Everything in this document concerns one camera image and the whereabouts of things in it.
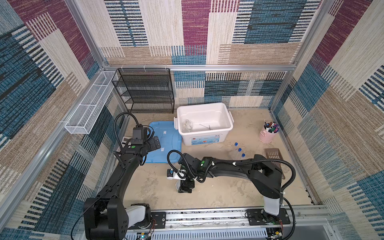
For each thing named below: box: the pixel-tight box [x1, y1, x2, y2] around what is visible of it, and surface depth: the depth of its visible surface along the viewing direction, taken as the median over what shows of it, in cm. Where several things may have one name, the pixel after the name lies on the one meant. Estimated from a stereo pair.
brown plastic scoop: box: [265, 148, 284, 167], surface depth 98 cm
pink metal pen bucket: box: [259, 121, 280, 143], surface depth 98 cm
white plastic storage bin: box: [173, 102, 234, 146], surface depth 102 cm
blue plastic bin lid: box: [145, 121, 182, 164], surface depth 104 cm
